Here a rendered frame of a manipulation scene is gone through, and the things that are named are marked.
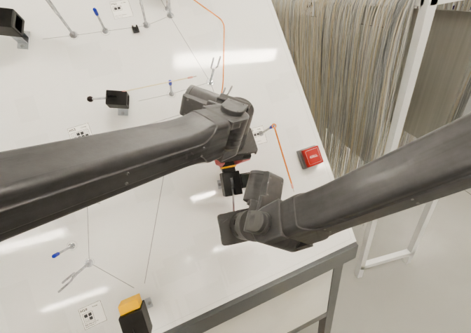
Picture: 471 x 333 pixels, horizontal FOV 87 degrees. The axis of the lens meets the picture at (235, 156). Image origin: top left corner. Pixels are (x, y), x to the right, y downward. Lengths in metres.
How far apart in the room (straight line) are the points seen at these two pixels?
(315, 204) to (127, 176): 0.23
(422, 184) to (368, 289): 1.53
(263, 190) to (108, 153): 0.28
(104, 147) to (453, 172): 0.31
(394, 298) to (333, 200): 1.50
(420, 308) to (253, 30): 1.61
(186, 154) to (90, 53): 0.53
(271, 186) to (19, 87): 0.63
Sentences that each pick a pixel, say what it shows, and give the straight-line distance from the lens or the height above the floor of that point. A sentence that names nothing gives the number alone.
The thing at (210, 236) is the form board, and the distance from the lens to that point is 0.69.
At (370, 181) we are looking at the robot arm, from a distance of 0.32.
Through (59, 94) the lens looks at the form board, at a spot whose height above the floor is 1.37.
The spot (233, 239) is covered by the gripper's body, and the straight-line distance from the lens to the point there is 0.55.
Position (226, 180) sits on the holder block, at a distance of 0.59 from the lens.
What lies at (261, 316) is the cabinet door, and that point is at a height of 0.63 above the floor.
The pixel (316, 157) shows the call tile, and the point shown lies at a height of 1.11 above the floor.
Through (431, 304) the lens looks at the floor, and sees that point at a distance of 1.87.
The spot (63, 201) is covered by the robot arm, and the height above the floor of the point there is 1.41.
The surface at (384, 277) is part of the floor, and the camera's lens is 1.86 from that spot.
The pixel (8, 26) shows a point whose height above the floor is 1.53.
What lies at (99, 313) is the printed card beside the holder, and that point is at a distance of 0.75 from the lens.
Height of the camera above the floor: 1.53
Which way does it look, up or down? 34 degrees down
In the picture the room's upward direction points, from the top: 9 degrees counter-clockwise
